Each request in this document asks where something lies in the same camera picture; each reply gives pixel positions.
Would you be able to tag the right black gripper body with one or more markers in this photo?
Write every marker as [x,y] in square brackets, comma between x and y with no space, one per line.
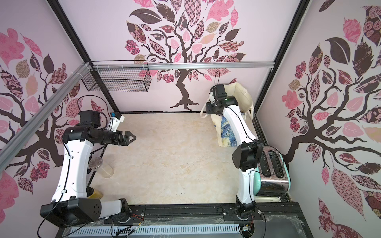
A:
[212,108]

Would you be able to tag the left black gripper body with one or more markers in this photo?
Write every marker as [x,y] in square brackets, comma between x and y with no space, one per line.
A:
[111,137]

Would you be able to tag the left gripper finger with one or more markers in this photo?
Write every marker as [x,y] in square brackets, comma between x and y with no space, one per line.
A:
[126,143]
[130,136]

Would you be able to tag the cream canvas tote bag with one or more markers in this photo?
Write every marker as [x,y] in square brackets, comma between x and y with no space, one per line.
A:
[231,127]

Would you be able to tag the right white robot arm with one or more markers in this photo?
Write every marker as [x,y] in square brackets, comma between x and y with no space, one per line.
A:
[248,153]

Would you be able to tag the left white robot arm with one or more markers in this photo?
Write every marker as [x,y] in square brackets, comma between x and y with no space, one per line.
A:
[70,205]

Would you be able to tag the clear plastic cup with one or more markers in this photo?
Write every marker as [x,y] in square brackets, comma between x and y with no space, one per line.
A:
[101,167]

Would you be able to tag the yellow jar near base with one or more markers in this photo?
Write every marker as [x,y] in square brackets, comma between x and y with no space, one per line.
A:
[93,193]

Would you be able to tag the mint green chrome toaster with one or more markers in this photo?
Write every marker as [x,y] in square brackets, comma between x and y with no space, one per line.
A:
[274,180]

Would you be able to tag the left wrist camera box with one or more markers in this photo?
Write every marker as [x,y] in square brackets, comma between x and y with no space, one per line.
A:
[116,119]

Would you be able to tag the black wire wall basket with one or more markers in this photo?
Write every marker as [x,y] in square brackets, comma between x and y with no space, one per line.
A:
[118,76]

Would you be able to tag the aluminium rail back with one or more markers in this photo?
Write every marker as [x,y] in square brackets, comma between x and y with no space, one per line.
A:
[195,65]

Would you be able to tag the aluminium rail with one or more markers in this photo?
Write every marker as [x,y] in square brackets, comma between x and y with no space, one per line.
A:
[195,65]
[12,148]

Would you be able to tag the white slotted cable duct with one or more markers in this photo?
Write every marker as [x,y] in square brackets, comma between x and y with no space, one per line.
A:
[158,231]

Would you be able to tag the aluminium rail left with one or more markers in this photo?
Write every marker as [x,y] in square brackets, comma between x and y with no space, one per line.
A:
[12,148]

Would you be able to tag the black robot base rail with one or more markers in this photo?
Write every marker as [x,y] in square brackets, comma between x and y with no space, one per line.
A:
[269,220]

